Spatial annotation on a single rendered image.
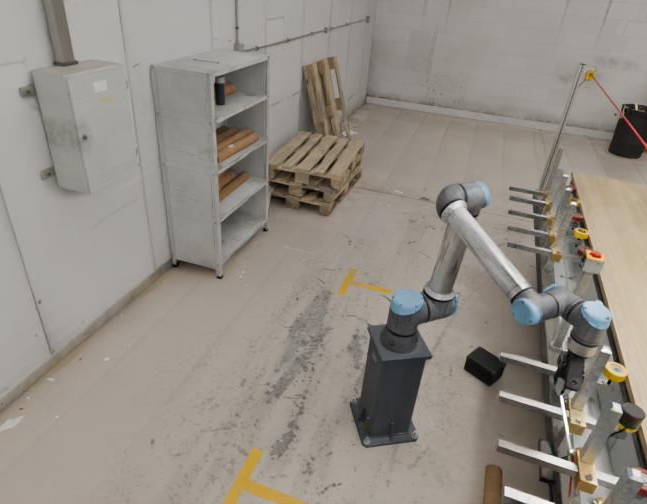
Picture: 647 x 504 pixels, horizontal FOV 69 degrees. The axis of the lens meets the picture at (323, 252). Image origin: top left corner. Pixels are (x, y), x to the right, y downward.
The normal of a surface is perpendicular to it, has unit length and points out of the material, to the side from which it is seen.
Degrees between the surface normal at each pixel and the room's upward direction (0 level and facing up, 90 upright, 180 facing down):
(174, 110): 90
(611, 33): 90
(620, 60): 90
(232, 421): 0
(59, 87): 90
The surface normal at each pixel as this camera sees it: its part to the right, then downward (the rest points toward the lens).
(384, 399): 0.19, 0.52
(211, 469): 0.07, -0.85
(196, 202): -0.32, 0.48
